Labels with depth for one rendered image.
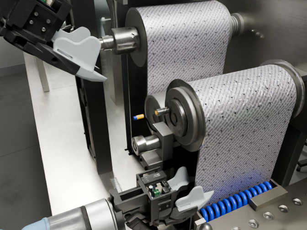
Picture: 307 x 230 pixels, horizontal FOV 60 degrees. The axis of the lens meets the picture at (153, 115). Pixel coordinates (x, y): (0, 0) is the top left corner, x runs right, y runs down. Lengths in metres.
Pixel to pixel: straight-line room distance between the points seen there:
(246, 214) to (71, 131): 0.75
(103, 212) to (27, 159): 2.06
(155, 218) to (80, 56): 0.32
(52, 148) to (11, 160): 1.54
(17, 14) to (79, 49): 0.08
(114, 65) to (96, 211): 0.79
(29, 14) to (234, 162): 0.47
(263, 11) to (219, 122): 0.38
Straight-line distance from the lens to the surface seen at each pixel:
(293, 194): 0.75
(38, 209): 2.10
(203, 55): 0.73
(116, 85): 1.22
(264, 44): 0.79
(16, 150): 2.67
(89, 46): 0.39
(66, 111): 1.27
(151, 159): 0.59
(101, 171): 0.90
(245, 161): 0.63
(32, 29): 0.38
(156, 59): 0.66
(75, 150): 1.03
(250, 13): 0.82
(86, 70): 0.39
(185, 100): 0.48
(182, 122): 0.49
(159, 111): 0.52
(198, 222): 0.60
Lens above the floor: 1.53
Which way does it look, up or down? 32 degrees down
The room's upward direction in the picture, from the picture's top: straight up
